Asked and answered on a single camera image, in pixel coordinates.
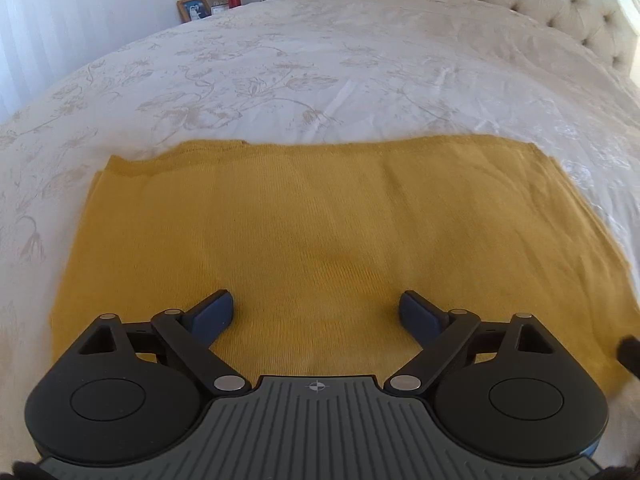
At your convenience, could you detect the white floral bedspread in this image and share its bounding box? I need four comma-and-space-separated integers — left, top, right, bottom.
0, 0, 640, 466

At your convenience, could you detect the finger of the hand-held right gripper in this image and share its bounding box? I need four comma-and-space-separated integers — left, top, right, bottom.
617, 337, 640, 378

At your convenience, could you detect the wooden picture frame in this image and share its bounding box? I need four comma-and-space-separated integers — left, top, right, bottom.
176, 0, 211, 24

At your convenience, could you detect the white curtain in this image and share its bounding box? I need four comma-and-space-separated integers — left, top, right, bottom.
0, 0, 211, 123

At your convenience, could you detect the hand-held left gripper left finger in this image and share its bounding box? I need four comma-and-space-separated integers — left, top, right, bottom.
77, 289, 252, 396

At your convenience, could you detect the mustard yellow knit sweater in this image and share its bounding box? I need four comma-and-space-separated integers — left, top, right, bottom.
50, 134, 640, 403

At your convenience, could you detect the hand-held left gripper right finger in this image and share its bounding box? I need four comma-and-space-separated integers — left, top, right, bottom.
383, 290, 557, 395

